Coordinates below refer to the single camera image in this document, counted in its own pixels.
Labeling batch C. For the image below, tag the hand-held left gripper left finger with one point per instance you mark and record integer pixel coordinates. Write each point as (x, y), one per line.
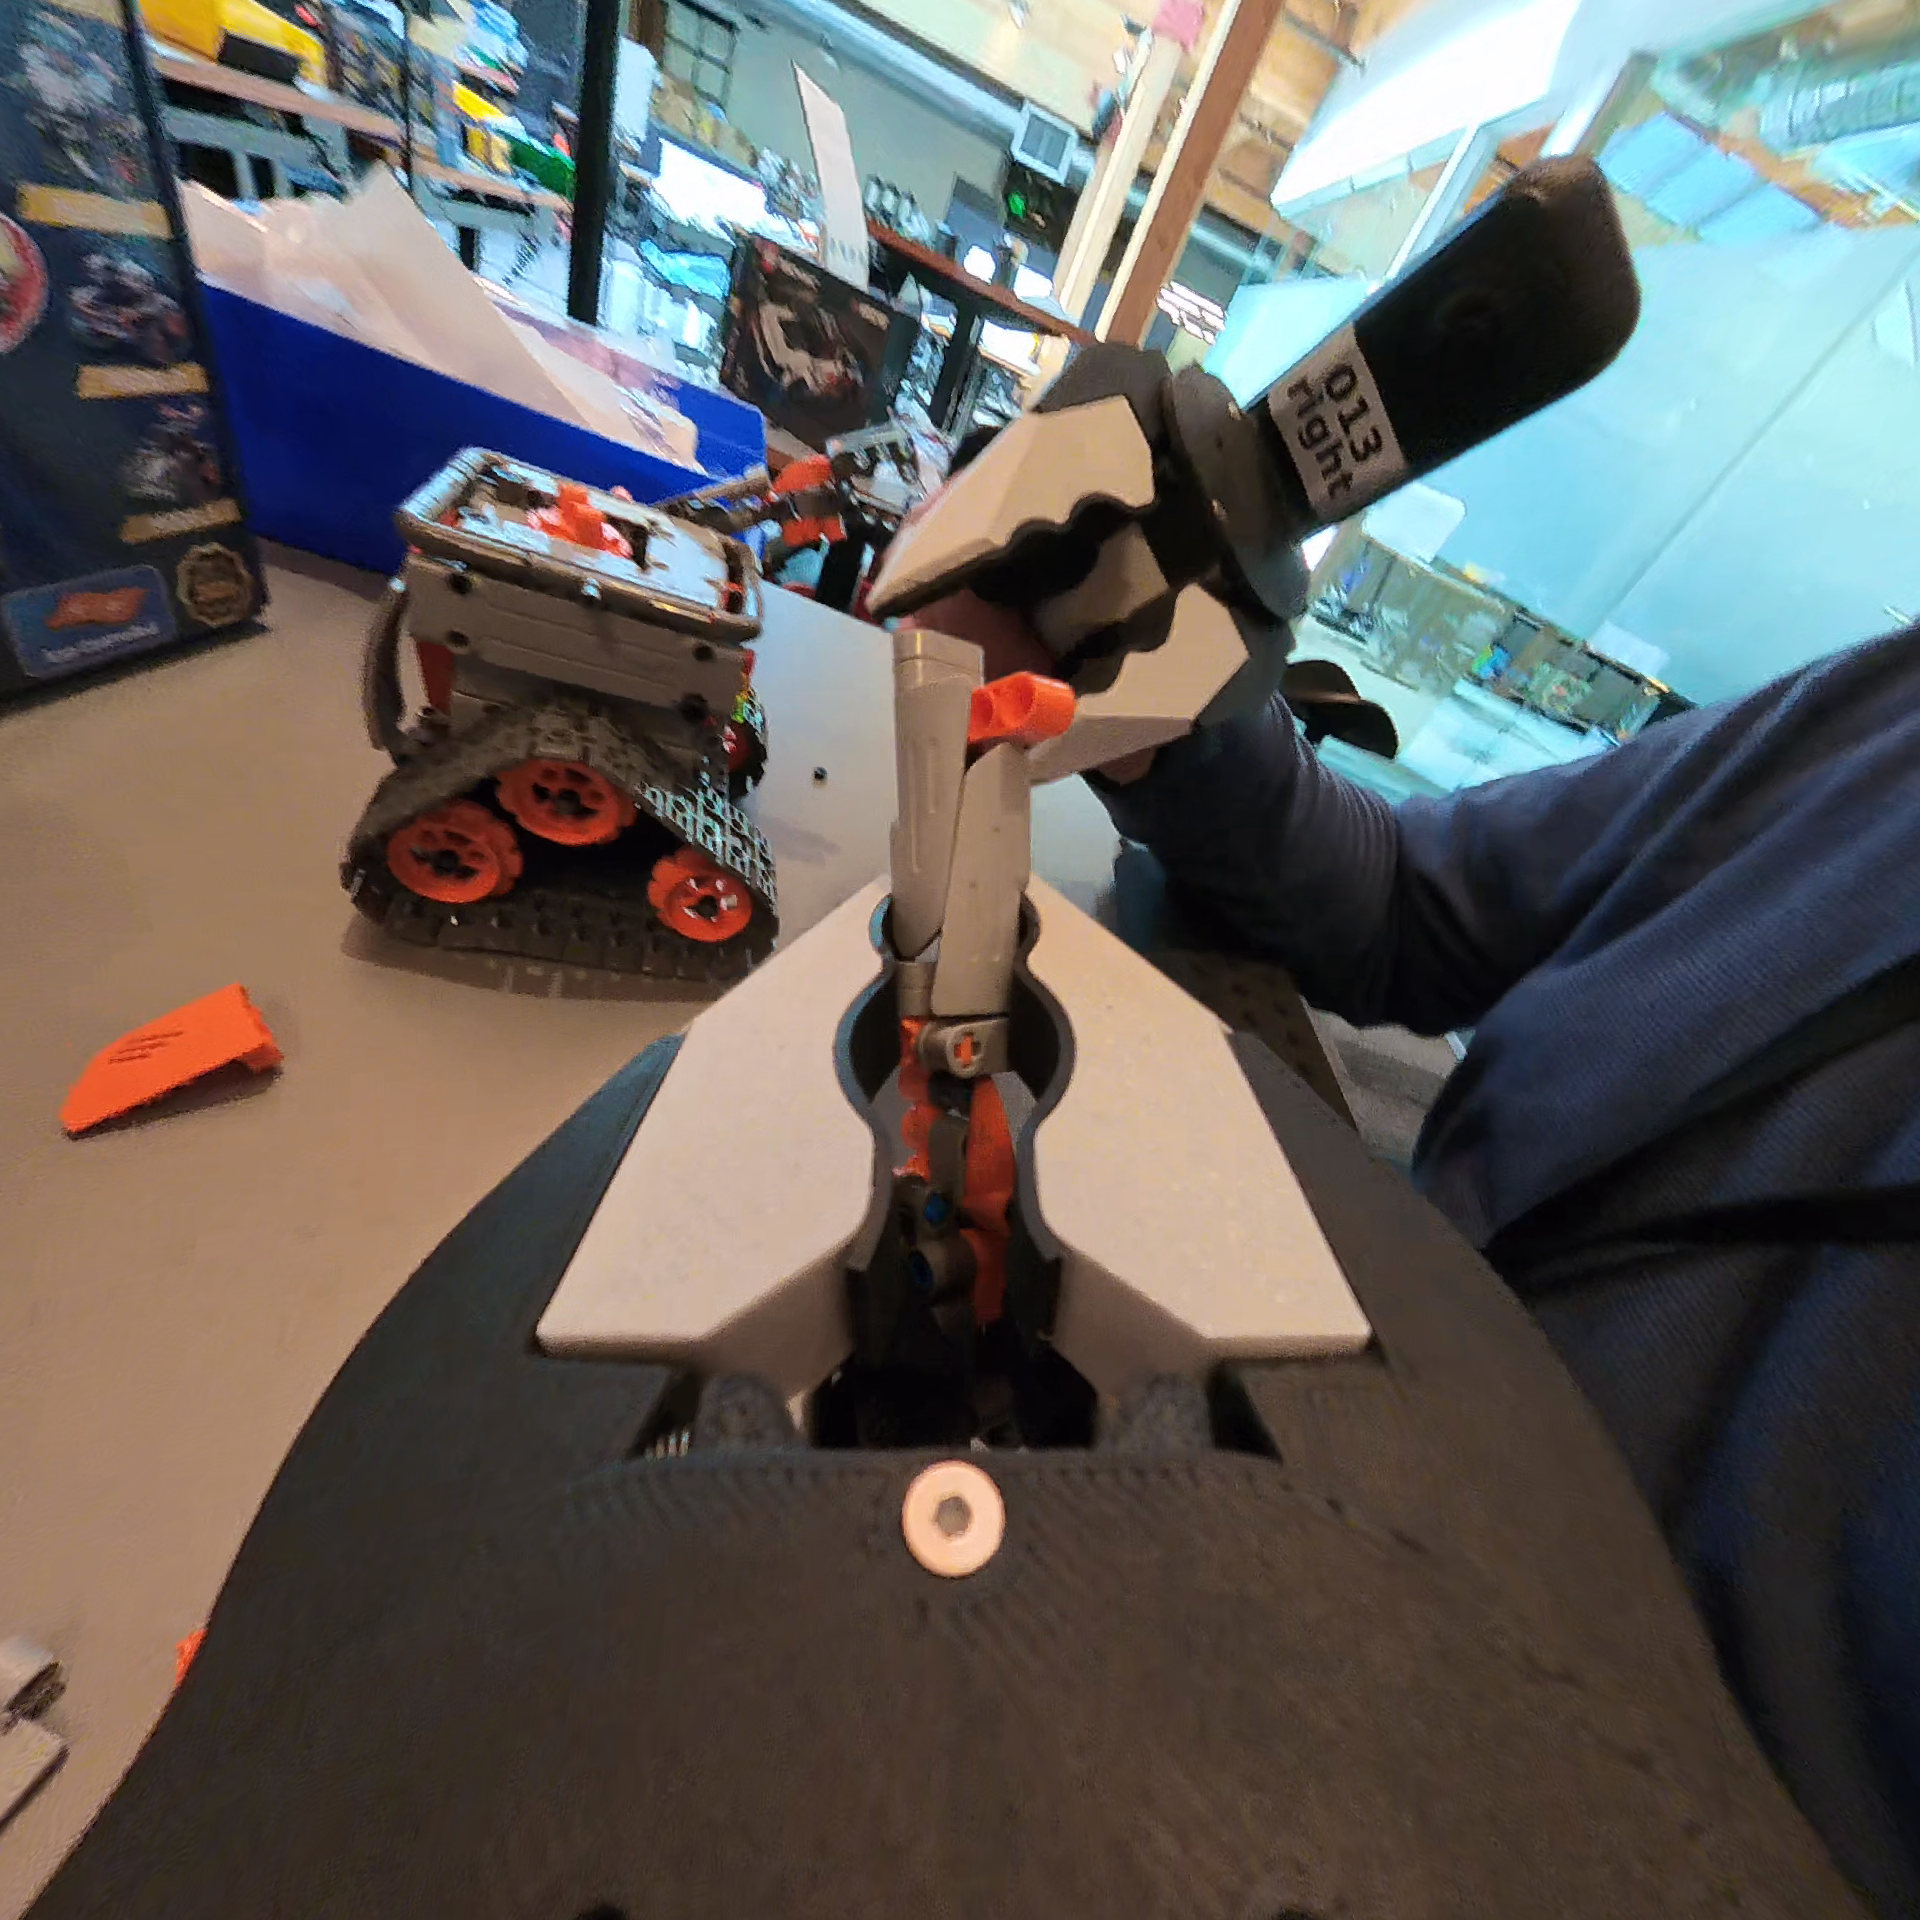
(705, 1200)

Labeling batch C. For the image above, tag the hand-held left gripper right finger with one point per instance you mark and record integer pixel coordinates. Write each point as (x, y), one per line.
(1200, 1200)

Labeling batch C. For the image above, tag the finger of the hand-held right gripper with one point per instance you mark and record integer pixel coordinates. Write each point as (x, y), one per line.
(1020, 480)
(1172, 661)

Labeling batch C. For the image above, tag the orange beam with black axle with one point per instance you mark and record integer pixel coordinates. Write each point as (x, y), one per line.
(974, 869)

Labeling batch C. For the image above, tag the grey orange tracked toy vehicle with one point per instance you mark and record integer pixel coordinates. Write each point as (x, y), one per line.
(569, 616)

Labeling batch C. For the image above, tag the person's right hand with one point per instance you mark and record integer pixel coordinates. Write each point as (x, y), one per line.
(1004, 622)

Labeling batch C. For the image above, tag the white-top office desk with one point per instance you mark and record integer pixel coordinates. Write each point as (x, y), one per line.
(991, 294)

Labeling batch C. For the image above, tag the black dimpled foam mat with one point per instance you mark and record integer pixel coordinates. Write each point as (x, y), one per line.
(1276, 1021)

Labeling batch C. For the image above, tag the black car model box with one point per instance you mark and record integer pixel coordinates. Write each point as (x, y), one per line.
(809, 340)

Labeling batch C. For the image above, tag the black metal pole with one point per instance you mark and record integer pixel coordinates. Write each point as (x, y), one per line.
(595, 150)

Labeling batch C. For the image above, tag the orange curved brick piece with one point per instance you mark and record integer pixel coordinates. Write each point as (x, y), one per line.
(166, 1059)

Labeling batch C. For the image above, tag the clear plastic bag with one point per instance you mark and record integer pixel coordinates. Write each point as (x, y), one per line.
(406, 284)

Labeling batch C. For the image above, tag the blue plastic storage bin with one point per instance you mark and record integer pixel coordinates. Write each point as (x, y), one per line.
(375, 435)

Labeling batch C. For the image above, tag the grey curved panel piece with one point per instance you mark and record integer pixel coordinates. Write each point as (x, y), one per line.
(23, 1673)

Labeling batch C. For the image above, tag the toy vehicle product box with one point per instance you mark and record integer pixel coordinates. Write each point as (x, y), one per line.
(120, 375)

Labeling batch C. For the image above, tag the yellow storage crate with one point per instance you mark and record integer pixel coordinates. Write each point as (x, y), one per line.
(224, 23)

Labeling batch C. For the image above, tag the brown wooden post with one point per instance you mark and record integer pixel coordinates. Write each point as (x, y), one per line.
(1200, 150)

